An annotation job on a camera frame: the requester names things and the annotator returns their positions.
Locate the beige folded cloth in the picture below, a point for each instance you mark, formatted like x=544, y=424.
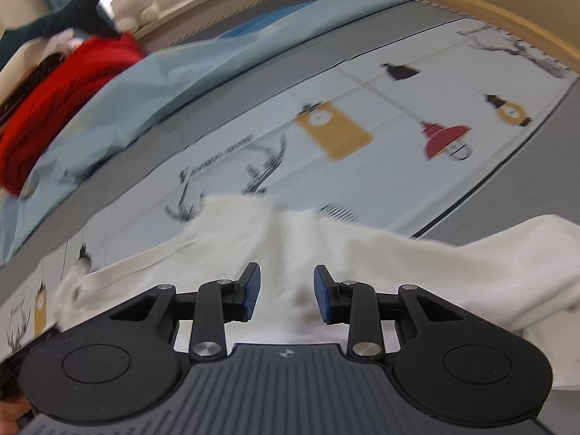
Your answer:
x=50, y=45

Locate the red knitted garment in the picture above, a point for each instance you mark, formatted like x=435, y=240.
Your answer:
x=50, y=108

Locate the light blue quilt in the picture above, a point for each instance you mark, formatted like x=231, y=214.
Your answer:
x=181, y=77

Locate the dark teal shark plush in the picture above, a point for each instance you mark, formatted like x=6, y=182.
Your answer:
x=77, y=9

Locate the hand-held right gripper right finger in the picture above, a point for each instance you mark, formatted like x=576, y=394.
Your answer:
x=322, y=294

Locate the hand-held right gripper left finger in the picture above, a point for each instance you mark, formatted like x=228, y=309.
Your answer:
x=252, y=292

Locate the white shirt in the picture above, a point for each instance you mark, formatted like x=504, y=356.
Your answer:
x=362, y=263

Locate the white plush toy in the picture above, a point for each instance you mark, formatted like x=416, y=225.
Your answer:
x=136, y=7

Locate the printed bed sheet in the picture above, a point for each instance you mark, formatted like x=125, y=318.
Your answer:
x=385, y=99

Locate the wooden bed frame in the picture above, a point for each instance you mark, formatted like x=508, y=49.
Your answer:
x=521, y=13

